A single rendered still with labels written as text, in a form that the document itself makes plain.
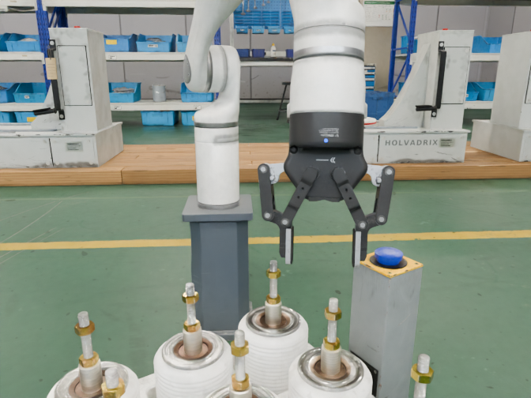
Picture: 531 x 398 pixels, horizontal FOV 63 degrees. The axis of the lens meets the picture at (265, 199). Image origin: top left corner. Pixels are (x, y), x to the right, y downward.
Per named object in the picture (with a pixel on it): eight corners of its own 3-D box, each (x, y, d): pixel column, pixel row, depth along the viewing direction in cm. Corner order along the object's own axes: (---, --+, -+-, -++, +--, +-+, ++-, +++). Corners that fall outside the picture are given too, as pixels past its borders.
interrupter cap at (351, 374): (370, 361, 52) (370, 355, 51) (354, 403, 45) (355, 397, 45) (310, 344, 55) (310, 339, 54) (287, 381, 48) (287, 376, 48)
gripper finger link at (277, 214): (292, 208, 46) (291, 254, 46) (265, 207, 46) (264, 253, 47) (291, 210, 44) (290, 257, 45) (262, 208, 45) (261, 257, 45)
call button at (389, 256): (367, 262, 64) (368, 249, 63) (386, 256, 66) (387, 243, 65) (389, 272, 60) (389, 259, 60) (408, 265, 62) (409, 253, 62)
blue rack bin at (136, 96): (111, 100, 525) (109, 82, 519) (143, 99, 529) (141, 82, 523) (99, 103, 477) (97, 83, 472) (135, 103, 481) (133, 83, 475)
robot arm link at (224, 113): (227, 46, 92) (230, 127, 97) (184, 45, 88) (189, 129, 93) (245, 44, 84) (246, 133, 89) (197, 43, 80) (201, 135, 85)
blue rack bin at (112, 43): (107, 54, 512) (105, 35, 506) (139, 54, 515) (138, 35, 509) (94, 51, 464) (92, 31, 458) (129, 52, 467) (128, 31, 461)
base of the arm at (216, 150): (199, 198, 100) (196, 123, 95) (239, 197, 100) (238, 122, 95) (195, 210, 91) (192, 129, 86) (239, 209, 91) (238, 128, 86)
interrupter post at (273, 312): (274, 330, 58) (274, 308, 57) (261, 324, 59) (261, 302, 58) (285, 322, 59) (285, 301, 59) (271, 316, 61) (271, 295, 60)
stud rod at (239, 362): (246, 396, 43) (246, 330, 41) (242, 402, 42) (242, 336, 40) (238, 392, 44) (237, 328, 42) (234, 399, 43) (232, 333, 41)
